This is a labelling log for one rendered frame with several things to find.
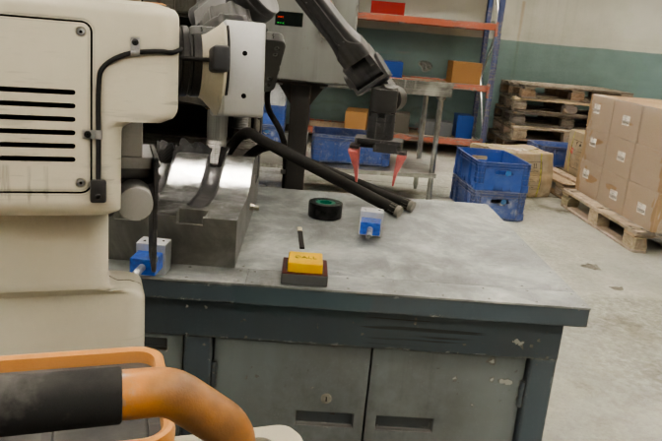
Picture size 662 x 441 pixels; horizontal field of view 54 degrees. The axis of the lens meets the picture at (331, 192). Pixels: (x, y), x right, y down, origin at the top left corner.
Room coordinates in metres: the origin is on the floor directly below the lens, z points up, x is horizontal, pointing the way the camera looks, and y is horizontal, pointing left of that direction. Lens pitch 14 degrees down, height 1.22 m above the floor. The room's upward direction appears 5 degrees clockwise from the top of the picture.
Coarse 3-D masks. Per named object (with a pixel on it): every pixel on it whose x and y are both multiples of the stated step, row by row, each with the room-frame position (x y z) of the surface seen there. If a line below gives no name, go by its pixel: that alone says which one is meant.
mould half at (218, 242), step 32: (192, 160) 1.39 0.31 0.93; (192, 192) 1.29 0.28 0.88; (224, 192) 1.31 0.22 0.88; (256, 192) 1.56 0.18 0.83; (128, 224) 1.09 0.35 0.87; (160, 224) 1.10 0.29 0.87; (192, 224) 1.10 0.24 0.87; (224, 224) 1.10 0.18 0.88; (128, 256) 1.09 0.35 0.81; (192, 256) 1.10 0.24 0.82; (224, 256) 1.10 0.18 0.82
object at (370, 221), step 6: (366, 210) 1.38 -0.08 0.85; (372, 210) 1.39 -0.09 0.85; (378, 210) 1.39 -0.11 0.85; (366, 216) 1.37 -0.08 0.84; (372, 216) 1.37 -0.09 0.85; (378, 216) 1.37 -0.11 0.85; (360, 222) 1.37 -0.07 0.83; (366, 222) 1.33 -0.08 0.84; (372, 222) 1.33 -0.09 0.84; (378, 222) 1.34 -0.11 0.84; (360, 228) 1.33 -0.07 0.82; (366, 228) 1.33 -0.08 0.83; (372, 228) 1.33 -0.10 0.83; (378, 228) 1.33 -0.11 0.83; (366, 234) 1.28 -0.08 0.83; (372, 234) 1.33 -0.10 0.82; (378, 234) 1.33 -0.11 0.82
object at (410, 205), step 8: (344, 176) 1.69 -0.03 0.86; (352, 176) 1.69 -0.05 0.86; (360, 184) 1.67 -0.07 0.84; (368, 184) 1.66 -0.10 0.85; (376, 192) 1.64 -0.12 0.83; (384, 192) 1.64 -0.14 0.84; (392, 192) 1.64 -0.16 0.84; (392, 200) 1.62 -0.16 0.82; (400, 200) 1.61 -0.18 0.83; (408, 200) 1.61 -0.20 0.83; (408, 208) 1.60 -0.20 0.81
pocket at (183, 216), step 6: (180, 210) 1.14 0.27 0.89; (186, 210) 1.14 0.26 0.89; (192, 210) 1.14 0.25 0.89; (198, 210) 1.14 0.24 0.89; (180, 216) 1.14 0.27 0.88; (186, 216) 1.14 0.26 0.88; (192, 216) 1.14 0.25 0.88; (198, 216) 1.14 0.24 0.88; (204, 216) 1.14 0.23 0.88; (180, 222) 1.10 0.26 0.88; (186, 222) 1.14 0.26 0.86; (192, 222) 1.14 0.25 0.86; (198, 222) 1.14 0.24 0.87
